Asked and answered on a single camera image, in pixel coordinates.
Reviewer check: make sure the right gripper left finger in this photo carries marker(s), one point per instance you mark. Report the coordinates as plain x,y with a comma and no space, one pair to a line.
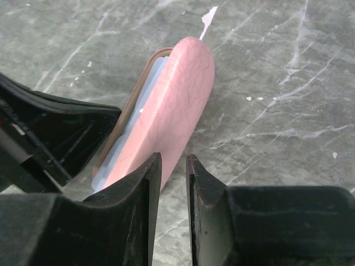
115,226

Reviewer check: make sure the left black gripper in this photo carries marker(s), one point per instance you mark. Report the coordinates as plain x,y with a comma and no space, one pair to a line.
50,138

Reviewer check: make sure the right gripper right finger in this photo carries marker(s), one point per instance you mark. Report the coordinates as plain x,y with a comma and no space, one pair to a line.
267,225

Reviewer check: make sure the pink glasses case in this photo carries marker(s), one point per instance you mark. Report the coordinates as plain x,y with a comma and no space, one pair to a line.
161,113

